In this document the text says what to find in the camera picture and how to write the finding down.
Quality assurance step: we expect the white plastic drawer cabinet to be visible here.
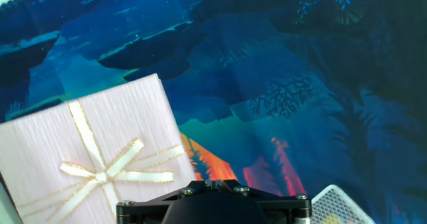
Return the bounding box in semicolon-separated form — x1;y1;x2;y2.
0;183;23;224

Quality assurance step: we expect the colourful landscape tablecloth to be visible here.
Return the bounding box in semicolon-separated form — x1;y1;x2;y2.
0;0;427;224

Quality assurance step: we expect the white rubik's cube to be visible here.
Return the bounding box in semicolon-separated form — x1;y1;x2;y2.
310;183;376;224

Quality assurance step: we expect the pink gift box lid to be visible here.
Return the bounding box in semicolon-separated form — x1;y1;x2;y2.
0;73;197;224

